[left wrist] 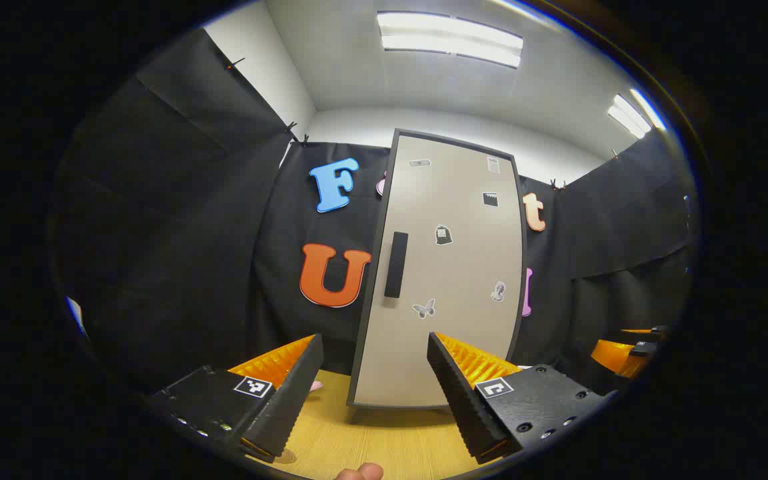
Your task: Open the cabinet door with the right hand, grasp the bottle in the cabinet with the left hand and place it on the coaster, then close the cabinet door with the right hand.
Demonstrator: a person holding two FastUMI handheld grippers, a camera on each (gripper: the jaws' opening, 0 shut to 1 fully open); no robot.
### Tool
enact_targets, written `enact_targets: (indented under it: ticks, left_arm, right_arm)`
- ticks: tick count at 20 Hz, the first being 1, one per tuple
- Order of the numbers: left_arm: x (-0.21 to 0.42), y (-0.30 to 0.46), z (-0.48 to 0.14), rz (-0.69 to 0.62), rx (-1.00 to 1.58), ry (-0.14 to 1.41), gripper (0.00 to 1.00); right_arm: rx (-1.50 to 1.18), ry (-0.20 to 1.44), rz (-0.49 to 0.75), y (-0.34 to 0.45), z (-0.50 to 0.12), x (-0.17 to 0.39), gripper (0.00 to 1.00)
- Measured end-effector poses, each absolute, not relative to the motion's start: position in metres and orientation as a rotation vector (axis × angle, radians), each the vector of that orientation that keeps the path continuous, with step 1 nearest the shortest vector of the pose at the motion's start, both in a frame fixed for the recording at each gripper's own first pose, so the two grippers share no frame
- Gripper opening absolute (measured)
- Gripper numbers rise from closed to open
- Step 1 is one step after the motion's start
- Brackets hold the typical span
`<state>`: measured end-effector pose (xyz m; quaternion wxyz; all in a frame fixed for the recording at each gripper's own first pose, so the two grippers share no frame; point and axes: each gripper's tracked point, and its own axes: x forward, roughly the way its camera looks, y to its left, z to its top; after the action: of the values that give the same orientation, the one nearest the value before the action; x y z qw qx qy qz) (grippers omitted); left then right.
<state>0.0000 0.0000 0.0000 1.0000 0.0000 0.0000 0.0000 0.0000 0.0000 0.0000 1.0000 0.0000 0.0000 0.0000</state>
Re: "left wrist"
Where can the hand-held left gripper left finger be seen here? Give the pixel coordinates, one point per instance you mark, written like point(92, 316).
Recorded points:
point(290, 400)

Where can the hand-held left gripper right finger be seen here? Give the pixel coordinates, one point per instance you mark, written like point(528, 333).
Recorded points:
point(464, 406)

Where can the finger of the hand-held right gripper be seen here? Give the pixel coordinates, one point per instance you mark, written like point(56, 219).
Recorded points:
point(610, 354)

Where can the beige cabinet door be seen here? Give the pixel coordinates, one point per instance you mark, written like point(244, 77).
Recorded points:
point(464, 333)

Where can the dark grey cabinet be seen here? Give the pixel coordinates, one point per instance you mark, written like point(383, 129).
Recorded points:
point(364, 346)

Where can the black backdrop cloth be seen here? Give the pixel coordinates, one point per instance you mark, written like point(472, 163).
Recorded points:
point(190, 233)

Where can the small ceiling light panel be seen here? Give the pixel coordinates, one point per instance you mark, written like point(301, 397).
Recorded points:
point(630, 114)

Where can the large ceiling light panel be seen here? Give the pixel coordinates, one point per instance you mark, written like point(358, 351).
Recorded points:
point(450, 38)

